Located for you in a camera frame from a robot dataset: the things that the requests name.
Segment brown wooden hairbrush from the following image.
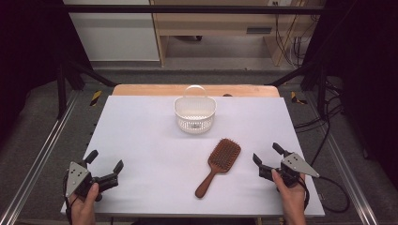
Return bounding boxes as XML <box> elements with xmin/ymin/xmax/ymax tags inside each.
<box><xmin>194</xmin><ymin>138</ymin><xmax>242</xmax><ymax>200</ymax></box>

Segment aluminium floor rail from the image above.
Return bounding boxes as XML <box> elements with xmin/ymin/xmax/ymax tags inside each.
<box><xmin>0</xmin><ymin>89</ymin><xmax>81</xmax><ymax>225</ymax></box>
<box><xmin>325</xmin><ymin>132</ymin><xmax>380</xmax><ymax>225</ymax></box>

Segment yellow black tape strip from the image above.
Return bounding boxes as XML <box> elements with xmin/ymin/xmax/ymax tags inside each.
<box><xmin>289</xmin><ymin>90</ymin><xmax>309</xmax><ymax>106</ymax></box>
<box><xmin>89</xmin><ymin>90</ymin><xmax>103</xmax><ymax>108</ymax></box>

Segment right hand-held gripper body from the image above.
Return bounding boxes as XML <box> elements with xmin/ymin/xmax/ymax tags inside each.
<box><xmin>258</xmin><ymin>152</ymin><xmax>321</xmax><ymax>188</ymax></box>

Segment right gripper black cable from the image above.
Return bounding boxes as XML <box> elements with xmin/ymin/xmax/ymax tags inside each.
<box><xmin>317</xmin><ymin>175</ymin><xmax>350</xmax><ymax>214</ymax></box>

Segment black metal stand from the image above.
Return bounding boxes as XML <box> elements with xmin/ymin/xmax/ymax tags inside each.
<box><xmin>266</xmin><ymin>60</ymin><xmax>330</xmax><ymax>120</ymax></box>
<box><xmin>55</xmin><ymin>57</ymin><xmax>117</xmax><ymax>120</ymax></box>

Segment light wooden desk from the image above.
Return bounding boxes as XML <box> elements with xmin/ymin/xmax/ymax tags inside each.
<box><xmin>149</xmin><ymin>0</ymin><xmax>327</xmax><ymax>68</ymax></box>

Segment person's left hand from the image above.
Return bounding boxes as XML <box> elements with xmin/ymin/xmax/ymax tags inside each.
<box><xmin>69</xmin><ymin>183</ymin><xmax>100</xmax><ymax>217</ymax></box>

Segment white cabinet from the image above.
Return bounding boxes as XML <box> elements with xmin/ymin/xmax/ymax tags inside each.
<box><xmin>62</xmin><ymin>0</ymin><xmax>161</xmax><ymax>62</ymax></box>

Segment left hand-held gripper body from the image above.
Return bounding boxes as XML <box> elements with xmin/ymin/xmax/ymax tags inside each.
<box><xmin>64</xmin><ymin>161</ymin><xmax>120</xmax><ymax>203</ymax></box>

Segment white table sheet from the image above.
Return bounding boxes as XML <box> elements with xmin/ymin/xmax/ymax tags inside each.
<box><xmin>60</xmin><ymin>95</ymin><xmax>326</xmax><ymax>218</ymax></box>

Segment person's right hand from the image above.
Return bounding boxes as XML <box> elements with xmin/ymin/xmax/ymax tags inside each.
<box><xmin>271</xmin><ymin>169</ymin><xmax>307</xmax><ymax>214</ymax></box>

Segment cables under desk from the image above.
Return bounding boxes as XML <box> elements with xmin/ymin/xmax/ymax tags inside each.
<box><xmin>272</xmin><ymin>1</ymin><xmax>315</xmax><ymax>69</ymax></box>

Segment black curtain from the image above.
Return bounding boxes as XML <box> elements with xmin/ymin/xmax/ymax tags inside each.
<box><xmin>302</xmin><ymin>0</ymin><xmax>398</xmax><ymax>190</ymax></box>
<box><xmin>0</xmin><ymin>0</ymin><xmax>92</xmax><ymax>144</ymax></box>

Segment white plastic basket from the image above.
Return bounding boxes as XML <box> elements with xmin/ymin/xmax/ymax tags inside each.
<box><xmin>174</xmin><ymin>84</ymin><xmax>218</xmax><ymax>135</ymax></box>

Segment black horizontal frame bar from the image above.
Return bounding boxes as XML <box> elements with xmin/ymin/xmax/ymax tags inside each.
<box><xmin>62</xmin><ymin>4</ymin><xmax>328</xmax><ymax>15</ymax></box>

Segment black floor cables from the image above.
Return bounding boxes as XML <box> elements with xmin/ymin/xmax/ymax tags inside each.
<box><xmin>293</xmin><ymin>78</ymin><xmax>345</xmax><ymax>167</ymax></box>

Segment wooden table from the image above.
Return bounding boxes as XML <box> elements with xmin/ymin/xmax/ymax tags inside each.
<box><xmin>112</xmin><ymin>83</ymin><xmax>281</xmax><ymax>98</ymax></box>

